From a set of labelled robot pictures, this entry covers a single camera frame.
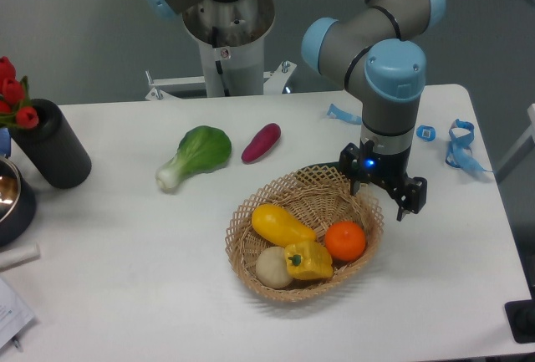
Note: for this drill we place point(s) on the dark metal bowl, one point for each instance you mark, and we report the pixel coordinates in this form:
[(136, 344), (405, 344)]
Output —
[(18, 203)]

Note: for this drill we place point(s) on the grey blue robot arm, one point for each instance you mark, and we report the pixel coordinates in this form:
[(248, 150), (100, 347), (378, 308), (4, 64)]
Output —
[(373, 57)]

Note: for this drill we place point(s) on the white paper roll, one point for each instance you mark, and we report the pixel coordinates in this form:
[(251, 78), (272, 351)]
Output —
[(19, 255)]

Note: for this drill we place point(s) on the green bok choy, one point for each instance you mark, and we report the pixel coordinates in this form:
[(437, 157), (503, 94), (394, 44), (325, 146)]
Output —
[(202, 149)]

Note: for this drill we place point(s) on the woven wicker basket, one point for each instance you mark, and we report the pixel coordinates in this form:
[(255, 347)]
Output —
[(318, 196)]

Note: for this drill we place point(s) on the black device at edge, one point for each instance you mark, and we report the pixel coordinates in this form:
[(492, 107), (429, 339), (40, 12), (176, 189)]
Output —
[(520, 316)]

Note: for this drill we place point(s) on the orange tangerine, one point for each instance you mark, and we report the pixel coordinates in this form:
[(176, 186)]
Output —
[(345, 241)]

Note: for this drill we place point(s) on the white paper sheet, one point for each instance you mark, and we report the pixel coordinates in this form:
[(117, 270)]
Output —
[(15, 313)]

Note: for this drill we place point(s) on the black cylindrical vase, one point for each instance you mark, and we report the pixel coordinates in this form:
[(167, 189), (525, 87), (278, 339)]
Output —
[(53, 147)]

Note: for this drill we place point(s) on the beige round potato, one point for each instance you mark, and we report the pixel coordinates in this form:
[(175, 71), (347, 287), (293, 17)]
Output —
[(271, 268)]

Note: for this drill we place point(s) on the blue ribbon strip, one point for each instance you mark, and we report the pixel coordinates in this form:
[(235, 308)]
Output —
[(335, 112)]

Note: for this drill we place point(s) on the yellow pepper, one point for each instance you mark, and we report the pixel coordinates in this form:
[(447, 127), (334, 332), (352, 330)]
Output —
[(308, 260)]

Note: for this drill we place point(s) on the yellow squash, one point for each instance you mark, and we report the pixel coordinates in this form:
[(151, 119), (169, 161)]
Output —
[(280, 227)]

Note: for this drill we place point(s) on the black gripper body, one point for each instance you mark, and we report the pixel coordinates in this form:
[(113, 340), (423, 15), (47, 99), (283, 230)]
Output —
[(388, 172)]

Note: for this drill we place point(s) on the purple sweet potato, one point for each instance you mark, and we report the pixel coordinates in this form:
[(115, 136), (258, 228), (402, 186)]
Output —
[(263, 141)]

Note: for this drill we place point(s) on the red tulip flowers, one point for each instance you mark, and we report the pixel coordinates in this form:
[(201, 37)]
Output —
[(17, 111)]

